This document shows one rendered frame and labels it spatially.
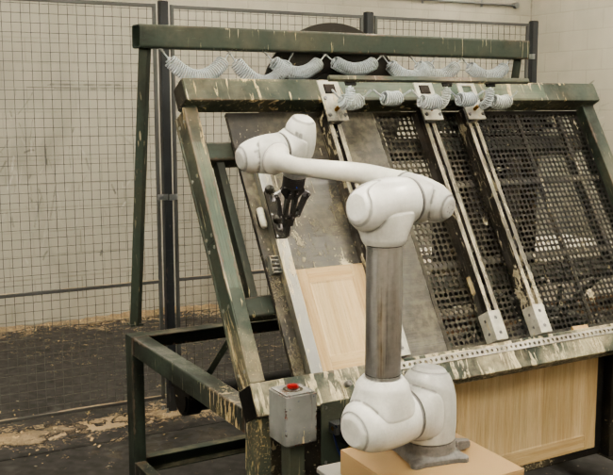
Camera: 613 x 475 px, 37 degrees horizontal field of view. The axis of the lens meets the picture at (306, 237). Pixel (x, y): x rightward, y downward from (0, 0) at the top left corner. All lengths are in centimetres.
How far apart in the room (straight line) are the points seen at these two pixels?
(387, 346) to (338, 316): 100
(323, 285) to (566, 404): 147
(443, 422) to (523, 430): 163
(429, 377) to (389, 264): 40
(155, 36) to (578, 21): 654
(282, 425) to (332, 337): 54
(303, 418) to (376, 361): 59
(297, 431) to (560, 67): 753
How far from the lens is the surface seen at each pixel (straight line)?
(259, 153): 282
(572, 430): 455
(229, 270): 335
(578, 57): 996
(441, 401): 270
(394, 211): 242
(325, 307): 350
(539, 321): 399
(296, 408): 304
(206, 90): 361
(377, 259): 247
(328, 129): 382
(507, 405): 422
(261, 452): 330
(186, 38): 412
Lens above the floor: 186
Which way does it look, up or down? 8 degrees down
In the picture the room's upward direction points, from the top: straight up
